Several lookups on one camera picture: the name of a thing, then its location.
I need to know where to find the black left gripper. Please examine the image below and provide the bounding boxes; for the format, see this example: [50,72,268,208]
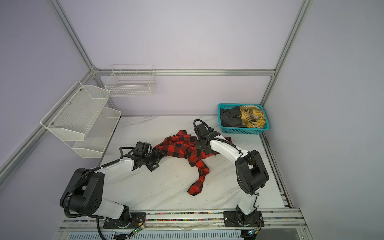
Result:
[142,147,167,172]

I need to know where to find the red black plaid shirt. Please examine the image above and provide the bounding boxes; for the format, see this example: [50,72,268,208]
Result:
[153,130,218,196]

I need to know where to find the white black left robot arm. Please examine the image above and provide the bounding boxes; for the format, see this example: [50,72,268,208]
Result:
[60,147,165,225]

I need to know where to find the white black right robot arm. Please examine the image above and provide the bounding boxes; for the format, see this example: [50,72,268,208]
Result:
[196,131,269,227]

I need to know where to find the dark grey shirt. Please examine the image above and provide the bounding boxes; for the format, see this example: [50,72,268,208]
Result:
[220,106,246,128]

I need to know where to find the teal plastic basket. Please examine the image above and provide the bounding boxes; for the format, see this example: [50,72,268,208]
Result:
[218,103,270,135]

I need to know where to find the yellow plaid shirt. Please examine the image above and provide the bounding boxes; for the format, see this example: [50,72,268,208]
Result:
[240,106,267,129]

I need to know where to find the white mesh lower shelf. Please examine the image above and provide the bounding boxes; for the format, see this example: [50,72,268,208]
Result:
[72,107,121,159]

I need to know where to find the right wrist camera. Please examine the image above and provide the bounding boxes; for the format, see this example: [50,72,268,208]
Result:
[193,119,213,138]

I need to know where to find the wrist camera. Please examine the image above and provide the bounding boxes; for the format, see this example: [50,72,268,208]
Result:
[193,119,213,138]
[132,142,152,157]

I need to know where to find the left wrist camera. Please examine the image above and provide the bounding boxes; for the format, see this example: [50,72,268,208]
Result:
[132,142,152,157]

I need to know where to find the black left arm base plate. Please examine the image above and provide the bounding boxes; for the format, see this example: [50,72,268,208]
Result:
[103,212,146,229]

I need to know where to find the white wire basket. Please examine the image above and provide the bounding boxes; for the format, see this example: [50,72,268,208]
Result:
[105,65,157,97]

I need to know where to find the black corrugated left cable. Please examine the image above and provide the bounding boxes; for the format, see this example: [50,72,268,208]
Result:
[63,146,136,240]

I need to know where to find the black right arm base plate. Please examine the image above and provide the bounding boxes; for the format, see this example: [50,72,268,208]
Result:
[223,210,265,228]

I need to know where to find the aluminium mounting rail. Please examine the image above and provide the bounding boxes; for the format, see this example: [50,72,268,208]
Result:
[59,208,308,232]

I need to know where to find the aluminium frame profile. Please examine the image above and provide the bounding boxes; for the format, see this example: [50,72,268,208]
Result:
[1,1,313,189]

